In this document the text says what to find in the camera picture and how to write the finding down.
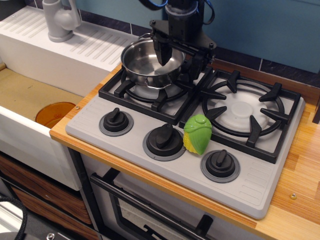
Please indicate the black left stove knob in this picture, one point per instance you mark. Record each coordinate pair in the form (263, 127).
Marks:
(116, 123)

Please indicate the black middle stove knob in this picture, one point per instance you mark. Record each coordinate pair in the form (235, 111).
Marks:
(164, 143)

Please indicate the green yellow toy corncob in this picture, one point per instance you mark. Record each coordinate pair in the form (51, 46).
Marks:
(197, 134)

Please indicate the grey toy faucet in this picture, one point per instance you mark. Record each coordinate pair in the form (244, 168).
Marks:
(60, 22)

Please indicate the orange plastic plate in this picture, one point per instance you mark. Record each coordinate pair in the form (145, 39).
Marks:
(51, 114)

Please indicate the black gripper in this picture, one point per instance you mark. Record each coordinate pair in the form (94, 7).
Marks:
(184, 34)

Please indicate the grey toy stove top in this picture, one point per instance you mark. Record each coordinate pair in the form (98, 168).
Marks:
(250, 193)

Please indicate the black right stove knob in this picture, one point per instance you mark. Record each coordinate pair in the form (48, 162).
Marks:
(220, 166)

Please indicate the black burner grate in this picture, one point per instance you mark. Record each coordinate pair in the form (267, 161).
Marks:
(167, 104)
(246, 115)

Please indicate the oven door with black handle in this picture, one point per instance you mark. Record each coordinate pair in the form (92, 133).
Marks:
(106, 183)

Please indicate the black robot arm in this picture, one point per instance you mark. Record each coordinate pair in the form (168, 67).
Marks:
(184, 8)

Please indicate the white toy sink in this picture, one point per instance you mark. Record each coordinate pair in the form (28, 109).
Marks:
(36, 72)

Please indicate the black left burner grate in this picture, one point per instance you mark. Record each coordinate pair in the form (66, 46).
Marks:
(167, 104)

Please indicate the stainless steel pot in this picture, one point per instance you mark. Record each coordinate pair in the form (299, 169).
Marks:
(142, 67)

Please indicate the wooden drawer fronts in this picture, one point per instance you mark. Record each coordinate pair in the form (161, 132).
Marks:
(47, 198)

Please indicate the black stove knob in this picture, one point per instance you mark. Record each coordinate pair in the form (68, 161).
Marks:
(116, 123)
(220, 166)
(164, 143)

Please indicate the black right burner grate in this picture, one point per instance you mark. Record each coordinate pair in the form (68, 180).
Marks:
(246, 115)

